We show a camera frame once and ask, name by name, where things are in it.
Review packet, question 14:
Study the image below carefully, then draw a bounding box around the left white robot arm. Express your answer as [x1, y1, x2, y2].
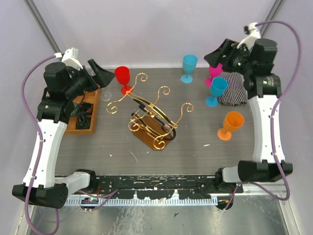
[12, 59, 115, 209]

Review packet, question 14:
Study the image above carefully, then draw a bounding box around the grey slotted cable duct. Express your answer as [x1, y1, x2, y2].
[64, 196, 218, 207]

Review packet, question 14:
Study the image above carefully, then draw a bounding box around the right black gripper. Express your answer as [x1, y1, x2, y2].
[203, 38, 255, 76]

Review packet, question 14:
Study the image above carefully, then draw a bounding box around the green patterned rolled cloth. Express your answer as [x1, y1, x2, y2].
[71, 103, 79, 115]

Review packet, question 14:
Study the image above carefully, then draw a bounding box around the black mounting base plate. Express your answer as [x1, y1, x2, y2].
[83, 175, 236, 200]

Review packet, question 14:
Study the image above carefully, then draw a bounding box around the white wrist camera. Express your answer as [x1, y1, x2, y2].
[54, 47, 83, 70]
[237, 22, 261, 51]

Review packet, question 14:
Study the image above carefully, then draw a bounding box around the wooden compartment tray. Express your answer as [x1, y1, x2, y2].
[65, 90, 100, 135]

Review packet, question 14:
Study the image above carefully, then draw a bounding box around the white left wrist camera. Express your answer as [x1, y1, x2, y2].
[54, 47, 83, 70]

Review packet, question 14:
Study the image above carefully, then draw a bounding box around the orange wine glass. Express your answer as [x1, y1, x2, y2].
[217, 111, 245, 141]

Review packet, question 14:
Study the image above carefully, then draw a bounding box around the dark patterned rolled cloth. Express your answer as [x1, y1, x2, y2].
[76, 102, 93, 130]

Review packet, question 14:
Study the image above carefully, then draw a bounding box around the gold wire glass rack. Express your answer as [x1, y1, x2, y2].
[106, 86, 194, 151]

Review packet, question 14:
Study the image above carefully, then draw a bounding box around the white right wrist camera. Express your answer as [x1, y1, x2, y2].
[237, 22, 261, 51]

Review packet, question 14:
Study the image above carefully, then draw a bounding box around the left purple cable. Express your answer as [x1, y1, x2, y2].
[21, 54, 119, 235]

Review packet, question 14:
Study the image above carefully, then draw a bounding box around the clear champagne flute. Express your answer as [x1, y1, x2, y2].
[100, 91, 112, 101]

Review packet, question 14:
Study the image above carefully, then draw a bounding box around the red wine glass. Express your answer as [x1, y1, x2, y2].
[114, 66, 132, 95]

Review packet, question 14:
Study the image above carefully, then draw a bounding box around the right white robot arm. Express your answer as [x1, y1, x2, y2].
[204, 39, 293, 193]

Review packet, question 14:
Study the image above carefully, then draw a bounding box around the purple cable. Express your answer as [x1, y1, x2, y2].
[224, 21, 302, 211]
[21, 54, 119, 235]

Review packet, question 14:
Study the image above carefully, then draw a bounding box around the striped black white cloth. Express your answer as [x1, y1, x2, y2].
[218, 73, 247, 107]

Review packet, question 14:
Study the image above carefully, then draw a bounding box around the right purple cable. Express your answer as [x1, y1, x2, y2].
[224, 21, 302, 211]

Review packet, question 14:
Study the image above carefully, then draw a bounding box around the pink wine glass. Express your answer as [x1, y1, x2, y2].
[205, 63, 223, 87]

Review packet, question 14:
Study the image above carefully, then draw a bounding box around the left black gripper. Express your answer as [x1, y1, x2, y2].
[66, 59, 115, 99]

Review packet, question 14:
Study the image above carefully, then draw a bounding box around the blue wine glass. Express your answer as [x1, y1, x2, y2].
[205, 77, 228, 107]
[181, 54, 198, 84]

